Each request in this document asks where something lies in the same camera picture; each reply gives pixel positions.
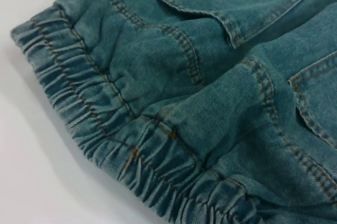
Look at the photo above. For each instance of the blue denim shorts with embroidery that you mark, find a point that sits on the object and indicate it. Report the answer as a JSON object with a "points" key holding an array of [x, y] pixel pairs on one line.
{"points": [[184, 89]]}

